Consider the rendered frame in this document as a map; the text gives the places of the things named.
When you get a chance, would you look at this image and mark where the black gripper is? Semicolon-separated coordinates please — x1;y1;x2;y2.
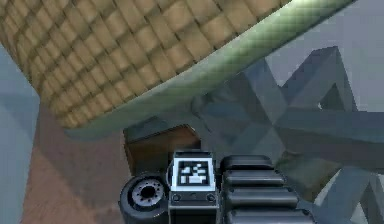
118;173;170;224

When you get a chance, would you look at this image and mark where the brown wooden box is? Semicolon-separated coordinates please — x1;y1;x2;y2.
123;124;202;177

